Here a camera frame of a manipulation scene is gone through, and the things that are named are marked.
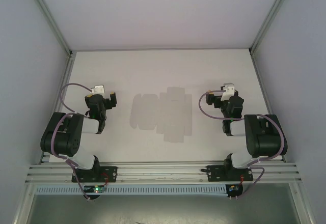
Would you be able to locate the white paper box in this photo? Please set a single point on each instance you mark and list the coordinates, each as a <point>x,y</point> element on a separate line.
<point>163,112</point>

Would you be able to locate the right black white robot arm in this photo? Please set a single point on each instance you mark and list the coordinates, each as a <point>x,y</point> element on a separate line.
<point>267,140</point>

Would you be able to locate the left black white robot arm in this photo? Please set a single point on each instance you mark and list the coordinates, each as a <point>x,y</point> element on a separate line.
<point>61,137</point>

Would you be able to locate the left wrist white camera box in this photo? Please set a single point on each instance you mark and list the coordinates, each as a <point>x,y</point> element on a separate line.
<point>98,89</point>

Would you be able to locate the aluminium table side rail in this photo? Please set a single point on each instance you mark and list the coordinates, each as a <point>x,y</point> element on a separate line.
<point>260,81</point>
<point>66,68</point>

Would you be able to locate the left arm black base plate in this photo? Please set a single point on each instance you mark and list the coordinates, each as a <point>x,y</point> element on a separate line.
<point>109,174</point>

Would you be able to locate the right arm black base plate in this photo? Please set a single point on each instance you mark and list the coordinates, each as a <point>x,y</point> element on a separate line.
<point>214,174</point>

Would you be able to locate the aluminium frame post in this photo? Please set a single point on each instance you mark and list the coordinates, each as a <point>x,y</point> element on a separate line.
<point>51,17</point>
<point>271,17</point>

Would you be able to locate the aluminium mounting rail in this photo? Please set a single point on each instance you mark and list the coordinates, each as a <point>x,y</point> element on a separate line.
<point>163,173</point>

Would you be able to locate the aluminium frame leg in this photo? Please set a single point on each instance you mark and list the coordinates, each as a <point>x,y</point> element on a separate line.
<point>24,203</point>
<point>303,203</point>

